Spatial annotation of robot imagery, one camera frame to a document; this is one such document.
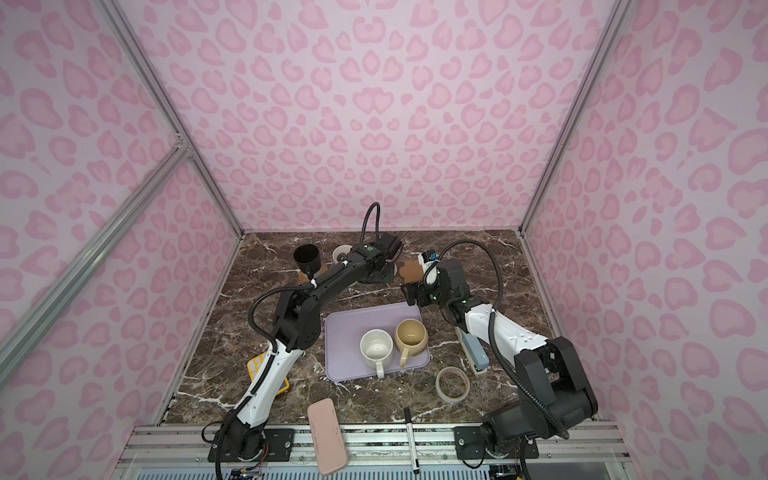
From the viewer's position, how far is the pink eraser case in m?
0.70

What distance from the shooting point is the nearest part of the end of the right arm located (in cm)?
78

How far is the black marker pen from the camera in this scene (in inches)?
27.9

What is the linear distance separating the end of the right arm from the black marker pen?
11.3 inches

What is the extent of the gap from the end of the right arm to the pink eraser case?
0.35 m
